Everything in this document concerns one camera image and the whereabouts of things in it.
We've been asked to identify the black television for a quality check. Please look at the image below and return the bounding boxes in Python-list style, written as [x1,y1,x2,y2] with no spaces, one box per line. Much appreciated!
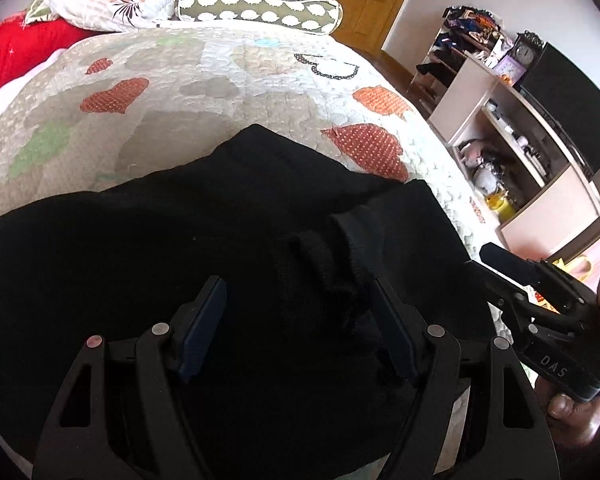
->
[519,41,600,177]

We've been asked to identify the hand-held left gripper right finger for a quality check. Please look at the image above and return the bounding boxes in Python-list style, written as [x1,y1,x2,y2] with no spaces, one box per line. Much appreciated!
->
[371,277,562,480]

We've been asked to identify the wooden door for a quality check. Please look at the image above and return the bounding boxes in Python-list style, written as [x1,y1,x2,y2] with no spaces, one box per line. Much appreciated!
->
[319,0,425,59]

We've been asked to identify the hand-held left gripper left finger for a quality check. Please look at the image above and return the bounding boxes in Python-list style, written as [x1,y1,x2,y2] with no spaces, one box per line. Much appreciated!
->
[32,275,228,480]

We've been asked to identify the black pants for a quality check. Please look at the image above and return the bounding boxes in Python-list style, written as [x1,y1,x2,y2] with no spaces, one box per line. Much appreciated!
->
[0,123,497,478]

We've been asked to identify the white plush toy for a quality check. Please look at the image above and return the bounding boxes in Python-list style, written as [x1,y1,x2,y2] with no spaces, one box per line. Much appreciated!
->
[471,161,502,193]

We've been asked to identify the red blanket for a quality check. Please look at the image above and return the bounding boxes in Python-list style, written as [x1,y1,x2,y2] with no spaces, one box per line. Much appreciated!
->
[0,14,97,106]

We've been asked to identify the patterned quilted bedspread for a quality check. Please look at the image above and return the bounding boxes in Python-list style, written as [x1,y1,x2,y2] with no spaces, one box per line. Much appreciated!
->
[0,25,503,361]

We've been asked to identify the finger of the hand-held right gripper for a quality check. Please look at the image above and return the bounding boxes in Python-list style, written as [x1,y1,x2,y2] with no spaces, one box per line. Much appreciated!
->
[463,259,568,328]
[479,242,598,311]

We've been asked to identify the pile of clothes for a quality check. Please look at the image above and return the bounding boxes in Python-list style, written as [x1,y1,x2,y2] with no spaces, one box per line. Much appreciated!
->
[437,5,507,53]

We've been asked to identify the green bolster pillow white print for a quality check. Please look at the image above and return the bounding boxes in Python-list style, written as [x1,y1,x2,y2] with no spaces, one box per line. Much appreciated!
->
[174,0,344,36]

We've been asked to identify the beige shelf cabinet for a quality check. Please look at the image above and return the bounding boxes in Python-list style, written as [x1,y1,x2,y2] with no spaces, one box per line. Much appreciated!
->
[427,50,600,262]

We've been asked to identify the person's right hand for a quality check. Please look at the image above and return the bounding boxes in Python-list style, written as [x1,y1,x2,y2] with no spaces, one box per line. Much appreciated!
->
[536,377,600,456]

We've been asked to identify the ornate dark table clock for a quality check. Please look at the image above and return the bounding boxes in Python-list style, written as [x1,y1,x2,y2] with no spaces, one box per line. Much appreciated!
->
[509,31,539,70]

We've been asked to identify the yellow container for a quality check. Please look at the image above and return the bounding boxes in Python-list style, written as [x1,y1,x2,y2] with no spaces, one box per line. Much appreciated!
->
[484,191,515,223]

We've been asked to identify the small purple clock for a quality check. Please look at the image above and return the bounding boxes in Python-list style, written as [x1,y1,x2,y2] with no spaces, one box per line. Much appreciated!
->
[494,55,522,83]

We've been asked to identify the white open rack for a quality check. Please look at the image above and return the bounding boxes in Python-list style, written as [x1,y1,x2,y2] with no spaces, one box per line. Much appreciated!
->
[408,24,486,118]

